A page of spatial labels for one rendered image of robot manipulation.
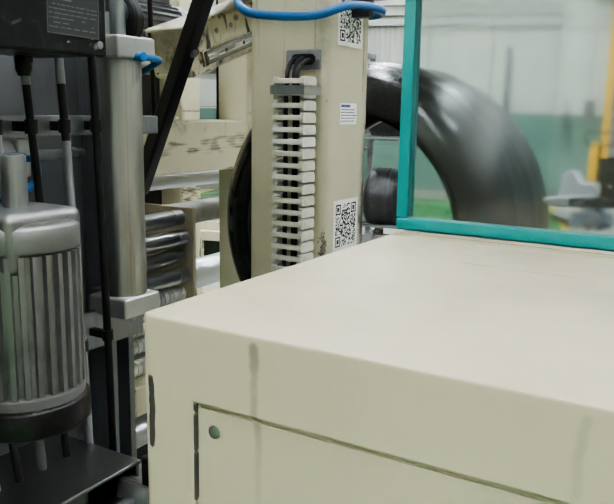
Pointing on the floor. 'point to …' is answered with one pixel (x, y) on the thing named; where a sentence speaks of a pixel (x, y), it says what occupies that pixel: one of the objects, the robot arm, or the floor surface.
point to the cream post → (262, 154)
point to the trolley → (379, 185)
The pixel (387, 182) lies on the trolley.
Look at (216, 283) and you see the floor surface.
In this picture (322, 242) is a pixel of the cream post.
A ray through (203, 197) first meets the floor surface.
